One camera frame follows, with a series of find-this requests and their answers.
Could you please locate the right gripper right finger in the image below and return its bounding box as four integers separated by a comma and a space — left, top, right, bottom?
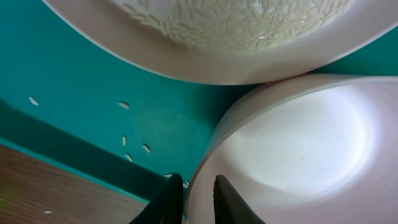
213, 175, 265, 224

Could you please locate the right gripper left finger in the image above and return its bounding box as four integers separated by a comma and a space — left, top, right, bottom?
129, 174, 183, 224

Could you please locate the large white plate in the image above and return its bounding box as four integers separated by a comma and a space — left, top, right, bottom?
45, 0, 397, 85

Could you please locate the teal serving tray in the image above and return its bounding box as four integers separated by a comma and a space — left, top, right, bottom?
0, 0, 398, 205

